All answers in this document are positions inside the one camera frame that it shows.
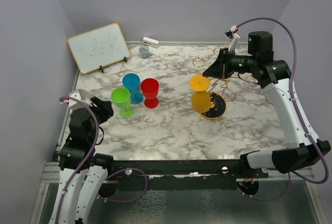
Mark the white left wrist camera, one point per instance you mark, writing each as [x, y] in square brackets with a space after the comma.
[77, 94]

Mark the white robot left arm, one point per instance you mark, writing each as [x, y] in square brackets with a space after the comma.
[82, 171]

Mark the orange plastic wine glass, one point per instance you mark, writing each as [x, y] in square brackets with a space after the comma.
[200, 100]

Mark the green plastic wine glass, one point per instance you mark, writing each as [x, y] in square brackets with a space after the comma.
[122, 99]

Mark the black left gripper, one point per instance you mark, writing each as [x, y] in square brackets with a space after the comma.
[103, 107]

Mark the black metal base rail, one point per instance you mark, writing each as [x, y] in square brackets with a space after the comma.
[169, 175]

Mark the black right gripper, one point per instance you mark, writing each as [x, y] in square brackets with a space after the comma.
[220, 69]

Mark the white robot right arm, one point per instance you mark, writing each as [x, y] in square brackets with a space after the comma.
[303, 146]

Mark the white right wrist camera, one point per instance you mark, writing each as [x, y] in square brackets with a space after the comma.
[233, 37]

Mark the blue plastic wine glass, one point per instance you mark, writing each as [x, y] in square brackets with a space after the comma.
[132, 82]

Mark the white whiteboard eraser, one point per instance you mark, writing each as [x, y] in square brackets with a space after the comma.
[150, 42]

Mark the red plastic wine glass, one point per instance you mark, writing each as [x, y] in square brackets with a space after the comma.
[150, 90]

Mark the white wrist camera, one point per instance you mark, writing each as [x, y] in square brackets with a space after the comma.
[77, 94]
[233, 37]

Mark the small framed whiteboard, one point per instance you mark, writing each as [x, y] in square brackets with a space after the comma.
[98, 48]

